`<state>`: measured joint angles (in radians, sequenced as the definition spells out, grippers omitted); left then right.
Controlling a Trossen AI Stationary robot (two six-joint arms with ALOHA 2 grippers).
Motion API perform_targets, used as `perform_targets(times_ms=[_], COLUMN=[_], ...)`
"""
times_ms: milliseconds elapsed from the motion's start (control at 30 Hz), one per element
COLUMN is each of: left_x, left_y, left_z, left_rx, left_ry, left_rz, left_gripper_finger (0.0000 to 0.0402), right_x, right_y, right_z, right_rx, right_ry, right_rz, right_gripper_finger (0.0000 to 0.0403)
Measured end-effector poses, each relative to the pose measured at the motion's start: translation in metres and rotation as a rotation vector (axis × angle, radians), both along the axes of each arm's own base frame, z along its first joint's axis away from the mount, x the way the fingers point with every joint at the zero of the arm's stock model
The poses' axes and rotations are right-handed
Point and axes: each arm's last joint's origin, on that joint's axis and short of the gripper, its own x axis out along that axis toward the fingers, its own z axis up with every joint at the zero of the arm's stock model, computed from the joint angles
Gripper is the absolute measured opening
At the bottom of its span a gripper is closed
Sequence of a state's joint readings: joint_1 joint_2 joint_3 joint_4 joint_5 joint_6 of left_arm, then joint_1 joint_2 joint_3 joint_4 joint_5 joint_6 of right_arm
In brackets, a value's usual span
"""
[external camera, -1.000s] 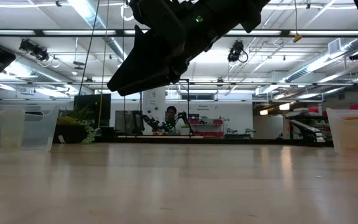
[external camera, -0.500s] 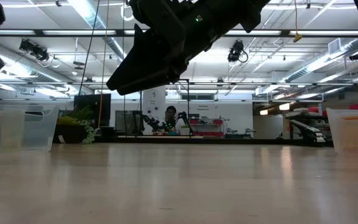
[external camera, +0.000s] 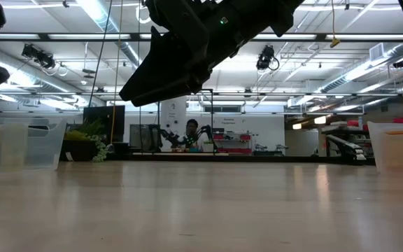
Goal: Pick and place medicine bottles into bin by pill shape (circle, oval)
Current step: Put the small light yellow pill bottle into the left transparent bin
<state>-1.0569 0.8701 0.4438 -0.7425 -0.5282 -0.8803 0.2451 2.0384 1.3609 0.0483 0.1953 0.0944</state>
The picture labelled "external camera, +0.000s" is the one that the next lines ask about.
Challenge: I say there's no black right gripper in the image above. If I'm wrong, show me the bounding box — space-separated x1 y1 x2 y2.
119 0 306 108

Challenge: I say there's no clear plastic bin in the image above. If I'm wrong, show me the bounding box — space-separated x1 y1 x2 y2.
0 117 68 173
367 120 403 175

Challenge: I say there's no person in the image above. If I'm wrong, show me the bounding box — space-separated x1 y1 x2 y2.
182 118 206 152

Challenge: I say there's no black monitor screen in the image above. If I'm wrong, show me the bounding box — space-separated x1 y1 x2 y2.
83 104 126 145

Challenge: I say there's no white rack with red bins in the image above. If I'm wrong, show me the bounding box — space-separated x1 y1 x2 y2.
213 132 255 155

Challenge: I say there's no potted green succulent plant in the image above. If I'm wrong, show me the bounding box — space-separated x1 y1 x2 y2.
59 118 108 163

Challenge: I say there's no black ceiling-mounted camera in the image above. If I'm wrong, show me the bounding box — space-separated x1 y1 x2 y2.
255 44 276 71
21 43 57 69

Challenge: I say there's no black hanging cable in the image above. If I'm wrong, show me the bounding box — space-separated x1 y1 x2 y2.
88 0 113 108

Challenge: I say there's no black aluminium table frame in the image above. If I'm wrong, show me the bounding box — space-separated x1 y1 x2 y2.
106 153 377 166

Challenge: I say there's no yellow hanging cord with plug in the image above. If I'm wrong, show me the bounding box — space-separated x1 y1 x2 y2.
329 0 341 49

